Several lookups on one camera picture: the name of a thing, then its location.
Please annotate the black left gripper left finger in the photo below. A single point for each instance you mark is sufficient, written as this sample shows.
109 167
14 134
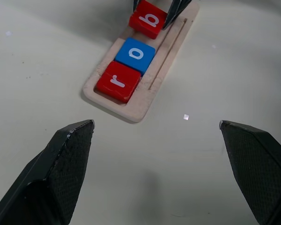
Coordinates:
61 168

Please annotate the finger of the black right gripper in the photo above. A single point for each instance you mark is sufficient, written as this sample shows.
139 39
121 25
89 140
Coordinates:
135 3
175 10

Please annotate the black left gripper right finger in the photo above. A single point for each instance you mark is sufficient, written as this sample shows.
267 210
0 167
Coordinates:
257 168

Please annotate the red letter block b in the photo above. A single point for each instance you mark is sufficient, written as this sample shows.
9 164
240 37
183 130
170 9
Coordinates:
148 20

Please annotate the blue letter block o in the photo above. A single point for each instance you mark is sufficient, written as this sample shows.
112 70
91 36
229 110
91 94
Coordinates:
135 55

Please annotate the red letter block r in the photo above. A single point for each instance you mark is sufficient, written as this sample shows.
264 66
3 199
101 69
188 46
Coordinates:
118 82

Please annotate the wooden letter tray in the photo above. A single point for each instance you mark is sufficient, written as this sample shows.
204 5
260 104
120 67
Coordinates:
140 103

